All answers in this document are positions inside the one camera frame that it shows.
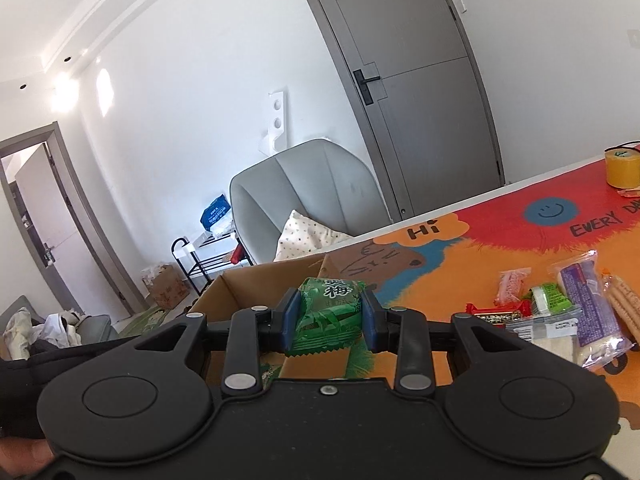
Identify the white spotted pillow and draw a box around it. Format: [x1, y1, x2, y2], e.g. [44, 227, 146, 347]
[273, 209, 354, 263]

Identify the black shoe rack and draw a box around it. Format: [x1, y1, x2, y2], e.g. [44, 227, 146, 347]
[171, 232, 252, 297]

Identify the bright green snack packet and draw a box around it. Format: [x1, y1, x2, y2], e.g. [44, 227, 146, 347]
[529, 282, 575, 317]

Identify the clear white bread packet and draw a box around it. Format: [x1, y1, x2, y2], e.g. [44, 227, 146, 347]
[504, 307, 635, 374]

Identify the blue plastic bag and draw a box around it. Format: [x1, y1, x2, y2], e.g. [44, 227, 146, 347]
[200, 194, 232, 231]

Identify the brown biscuit packet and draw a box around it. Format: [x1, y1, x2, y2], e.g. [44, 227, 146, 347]
[602, 270, 640, 347]

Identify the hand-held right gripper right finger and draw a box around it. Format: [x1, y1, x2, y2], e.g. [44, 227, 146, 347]
[360, 290, 527, 394]

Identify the red snack packet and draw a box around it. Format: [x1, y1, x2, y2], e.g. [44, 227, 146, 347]
[465, 300, 534, 324]

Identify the grey doorway frame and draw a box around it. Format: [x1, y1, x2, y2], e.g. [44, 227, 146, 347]
[0, 122, 147, 322]

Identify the person's left hand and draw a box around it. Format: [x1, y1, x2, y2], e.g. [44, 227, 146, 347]
[0, 437, 53, 479]

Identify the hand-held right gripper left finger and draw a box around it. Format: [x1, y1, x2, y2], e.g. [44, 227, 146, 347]
[132, 287, 303, 399]

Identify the green floor rug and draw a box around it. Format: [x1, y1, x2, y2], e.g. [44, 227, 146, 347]
[117, 305, 201, 339]

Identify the pink snack packet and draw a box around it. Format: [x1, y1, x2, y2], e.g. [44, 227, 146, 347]
[494, 267, 532, 307]

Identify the grey door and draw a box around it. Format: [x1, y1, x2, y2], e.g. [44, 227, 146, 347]
[289, 0, 506, 223]

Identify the yellow tape roll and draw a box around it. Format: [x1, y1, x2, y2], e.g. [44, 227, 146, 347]
[604, 143, 640, 190]

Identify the dark green leaf-print snack packet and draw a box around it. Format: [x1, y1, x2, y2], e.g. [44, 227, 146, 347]
[285, 277, 368, 359]

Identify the white wall bracket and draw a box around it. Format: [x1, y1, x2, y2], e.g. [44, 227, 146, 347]
[257, 87, 290, 156]

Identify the white clothes pile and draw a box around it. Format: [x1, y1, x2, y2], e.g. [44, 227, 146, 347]
[4, 307, 85, 360]

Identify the black door handle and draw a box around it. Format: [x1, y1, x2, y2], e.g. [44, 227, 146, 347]
[352, 67, 383, 106]

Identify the small cardboard box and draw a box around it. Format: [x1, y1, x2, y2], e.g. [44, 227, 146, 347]
[142, 262, 193, 309]

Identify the grey armchair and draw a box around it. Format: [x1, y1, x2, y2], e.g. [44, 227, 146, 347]
[229, 137, 394, 266]

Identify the purple label snack packet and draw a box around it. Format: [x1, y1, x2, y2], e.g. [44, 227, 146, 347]
[547, 250, 637, 357]

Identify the grey sofa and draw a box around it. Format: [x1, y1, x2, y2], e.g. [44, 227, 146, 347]
[0, 295, 120, 361]

